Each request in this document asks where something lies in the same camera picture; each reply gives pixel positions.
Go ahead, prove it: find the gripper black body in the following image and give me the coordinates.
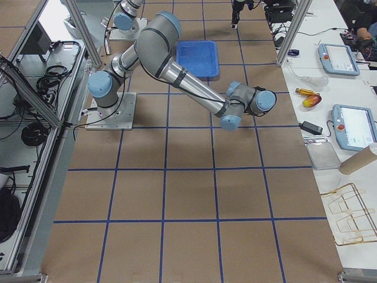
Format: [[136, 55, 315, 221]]
[[233, 0, 245, 12]]

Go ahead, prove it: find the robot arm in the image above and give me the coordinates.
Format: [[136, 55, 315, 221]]
[[113, 0, 253, 33], [87, 11, 277, 131]]

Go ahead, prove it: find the blue plastic tray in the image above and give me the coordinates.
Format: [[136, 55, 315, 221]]
[[176, 41, 219, 78]]

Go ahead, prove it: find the clear plastic lid tray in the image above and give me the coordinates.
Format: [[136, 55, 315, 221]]
[[306, 141, 340, 170]]

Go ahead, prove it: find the small blue device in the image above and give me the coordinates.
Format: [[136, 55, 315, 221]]
[[287, 49, 300, 57]]

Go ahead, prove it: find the brass cylinder tool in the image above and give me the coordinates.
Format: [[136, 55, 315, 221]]
[[295, 88, 319, 96]]

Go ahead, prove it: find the far teach pendant tablet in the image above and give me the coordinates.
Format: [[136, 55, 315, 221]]
[[318, 44, 360, 77]]

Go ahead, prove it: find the teach pendant tablet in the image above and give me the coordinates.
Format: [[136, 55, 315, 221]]
[[318, 44, 360, 77], [332, 104, 376, 151]]

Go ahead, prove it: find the red yellow mango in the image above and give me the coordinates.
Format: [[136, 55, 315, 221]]
[[302, 94, 322, 108]]

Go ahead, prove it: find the black power adapter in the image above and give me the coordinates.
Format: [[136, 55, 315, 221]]
[[299, 121, 323, 135]]

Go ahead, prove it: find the near teach pendant tablet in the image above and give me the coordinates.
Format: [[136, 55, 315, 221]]
[[332, 104, 376, 151]]

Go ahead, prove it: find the cardboard tube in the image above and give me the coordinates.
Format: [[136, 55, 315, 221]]
[[339, 143, 376, 175]]

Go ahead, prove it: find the aluminium frame post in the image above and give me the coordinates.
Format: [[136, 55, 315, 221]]
[[276, 0, 312, 67]]

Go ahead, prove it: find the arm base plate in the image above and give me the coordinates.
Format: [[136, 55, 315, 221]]
[[85, 92, 137, 130], [109, 18, 148, 41]]

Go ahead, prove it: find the gold wire rack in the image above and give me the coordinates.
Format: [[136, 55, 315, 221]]
[[320, 183, 376, 246]]

